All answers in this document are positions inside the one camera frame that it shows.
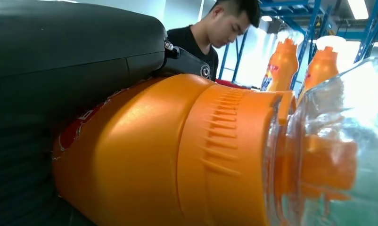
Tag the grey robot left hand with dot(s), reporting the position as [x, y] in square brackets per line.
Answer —
[67, 46]

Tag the person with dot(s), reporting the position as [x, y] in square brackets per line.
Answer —
[207, 37]

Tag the blue steel rack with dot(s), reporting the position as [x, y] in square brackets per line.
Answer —
[312, 31]
[235, 59]

